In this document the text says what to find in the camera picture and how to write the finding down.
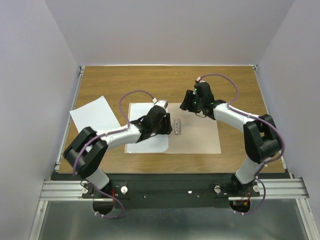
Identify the metal folder clip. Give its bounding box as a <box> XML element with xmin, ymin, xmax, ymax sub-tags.
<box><xmin>173</xmin><ymin>118</ymin><xmax>182</xmax><ymax>135</ymax></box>

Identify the white paper sheet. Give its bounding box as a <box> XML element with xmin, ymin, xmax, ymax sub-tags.
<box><xmin>69</xmin><ymin>96</ymin><xmax>121</xmax><ymax>132</ymax></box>
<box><xmin>125</xmin><ymin>100</ymin><xmax>172</xmax><ymax>154</ymax></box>

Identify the beige file folder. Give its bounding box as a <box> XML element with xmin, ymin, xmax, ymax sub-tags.
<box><xmin>124</xmin><ymin>102</ymin><xmax>223</xmax><ymax>155</ymax></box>

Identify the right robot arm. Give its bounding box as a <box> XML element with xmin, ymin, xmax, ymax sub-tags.
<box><xmin>180</xmin><ymin>81</ymin><xmax>285</xmax><ymax>196</ymax></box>

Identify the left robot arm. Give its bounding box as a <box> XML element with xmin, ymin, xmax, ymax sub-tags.
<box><xmin>63</xmin><ymin>100</ymin><xmax>172</xmax><ymax>198</ymax></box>

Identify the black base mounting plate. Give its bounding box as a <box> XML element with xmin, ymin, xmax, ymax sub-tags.
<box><xmin>82</xmin><ymin>173</ymin><xmax>261</xmax><ymax>210</ymax></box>

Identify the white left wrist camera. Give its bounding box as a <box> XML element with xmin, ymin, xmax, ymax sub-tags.
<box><xmin>152</xmin><ymin>98</ymin><xmax>169</xmax><ymax>110</ymax></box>

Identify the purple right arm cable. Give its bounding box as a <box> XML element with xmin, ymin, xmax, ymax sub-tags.
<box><xmin>194</xmin><ymin>73</ymin><xmax>286</xmax><ymax>216</ymax></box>

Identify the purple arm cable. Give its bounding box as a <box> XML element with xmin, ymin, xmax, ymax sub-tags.
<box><xmin>194</xmin><ymin>73</ymin><xmax>286</xmax><ymax>216</ymax></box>
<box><xmin>71</xmin><ymin>89</ymin><xmax>157</xmax><ymax>220</ymax></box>

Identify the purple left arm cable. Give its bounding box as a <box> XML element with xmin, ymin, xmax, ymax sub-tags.
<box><xmin>71</xmin><ymin>89</ymin><xmax>157</xmax><ymax>220</ymax></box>

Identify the right aluminium frame rail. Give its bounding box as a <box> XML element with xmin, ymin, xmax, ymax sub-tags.
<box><xmin>223</xmin><ymin>178</ymin><xmax>310</xmax><ymax>201</ymax></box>

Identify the aluminium frame rail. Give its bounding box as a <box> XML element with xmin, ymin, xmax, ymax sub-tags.
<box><xmin>39</xmin><ymin>180</ymin><xmax>113</xmax><ymax>202</ymax></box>
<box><xmin>223</xmin><ymin>178</ymin><xmax>310</xmax><ymax>201</ymax></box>

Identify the left aluminium frame rail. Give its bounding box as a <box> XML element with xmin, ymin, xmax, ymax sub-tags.
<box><xmin>39</xmin><ymin>180</ymin><xmax>113</xmax><ymax>202</ymax></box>

